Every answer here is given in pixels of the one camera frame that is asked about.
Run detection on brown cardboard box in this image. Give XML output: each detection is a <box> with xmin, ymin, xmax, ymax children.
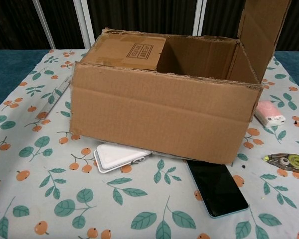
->
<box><xmin>69</xmin><ymin>0</ymin><xmax>292</xmax><ymax>165</ymax></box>

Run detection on white plastic case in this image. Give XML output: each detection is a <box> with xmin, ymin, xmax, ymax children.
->
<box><xmin>93</xmin><ymin>142</ymin><xmax>150</xmax><ymax>174</ymax></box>

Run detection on black smartphone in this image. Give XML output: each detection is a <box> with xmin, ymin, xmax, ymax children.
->
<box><xmin>185</xmin><ymin>160</ymin><xmax>249</xmax><ymax>220</ymax></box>

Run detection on transparent plastic ruler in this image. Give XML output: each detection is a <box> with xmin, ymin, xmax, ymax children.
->
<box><xmin>34</xmin><ymin>76</ymin><xmax>70</xmax><ymax>120</ymax></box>

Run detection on floral printed tablecloth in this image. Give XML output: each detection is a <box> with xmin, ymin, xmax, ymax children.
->
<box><xmin>0</xmin><ymin>49</ymin><xmax>299</xmax><ymax>239</ymax></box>

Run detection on correction tape dispenser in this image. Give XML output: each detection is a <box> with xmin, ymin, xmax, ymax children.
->
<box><xmin>264</xmin><ymin>153</ymin><xmax>299</xmax><ymax>173</ymax></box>

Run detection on teal table cover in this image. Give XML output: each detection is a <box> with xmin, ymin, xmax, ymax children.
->
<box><xmin>0</xmin><ymin>49</ymin><xmax>299</xmax><ymax>117</ymax></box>

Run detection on wide white frame post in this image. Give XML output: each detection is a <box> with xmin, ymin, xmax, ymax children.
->
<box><xmin>73</xmin><ymin>0</ymin><xmax>95</xmax><ymax>49</ymax></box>
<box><xmin>193</xmin><ymin>0</ymin><xmax>207</xmax><ymax>37</ymax></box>

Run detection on thin white frame post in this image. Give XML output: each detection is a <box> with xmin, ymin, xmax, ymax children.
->
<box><xmin>32</xmin><ymin>0</ymin><xmax>56</xmax><ymax>50</ymax></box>

